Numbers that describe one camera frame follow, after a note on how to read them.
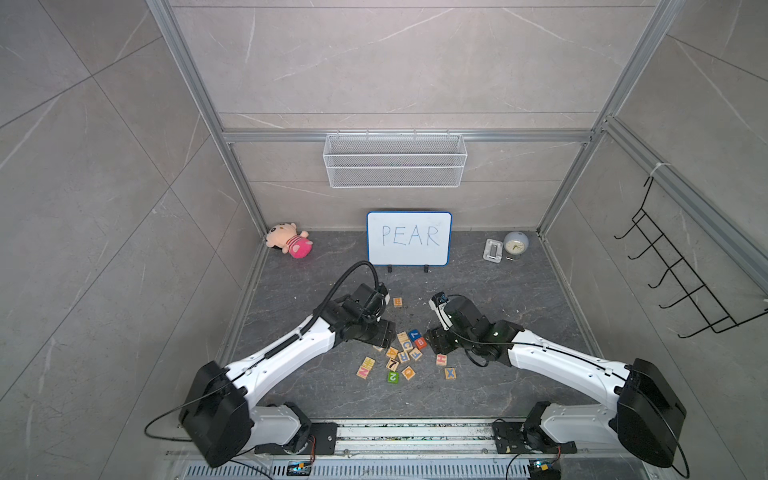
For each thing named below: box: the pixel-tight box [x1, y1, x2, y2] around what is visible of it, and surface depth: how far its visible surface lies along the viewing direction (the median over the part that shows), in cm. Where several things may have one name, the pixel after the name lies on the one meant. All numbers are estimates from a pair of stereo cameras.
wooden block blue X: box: [444, 368, 457, 380], surface depth 85 cm
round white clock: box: [503, 231, 529, 256], surface depth 110 cm
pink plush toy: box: [265, 222, 314, 259], surface depth 112 cm
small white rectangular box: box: [483, 238, 503, 263], surface depth 115 cm
